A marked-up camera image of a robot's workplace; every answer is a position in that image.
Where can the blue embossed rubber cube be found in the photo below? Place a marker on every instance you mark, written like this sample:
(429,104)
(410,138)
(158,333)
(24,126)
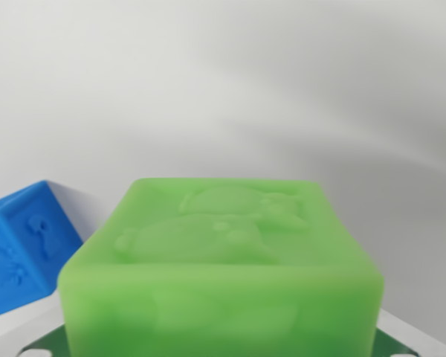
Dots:
(18,249)

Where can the green embossed rubber cube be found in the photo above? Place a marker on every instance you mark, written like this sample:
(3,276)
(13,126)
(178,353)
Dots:
(223,282)

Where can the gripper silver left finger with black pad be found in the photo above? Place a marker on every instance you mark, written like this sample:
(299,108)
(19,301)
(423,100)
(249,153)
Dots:
(26,340)

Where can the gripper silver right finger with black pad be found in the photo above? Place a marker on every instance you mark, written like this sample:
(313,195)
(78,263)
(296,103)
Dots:
(412,340)

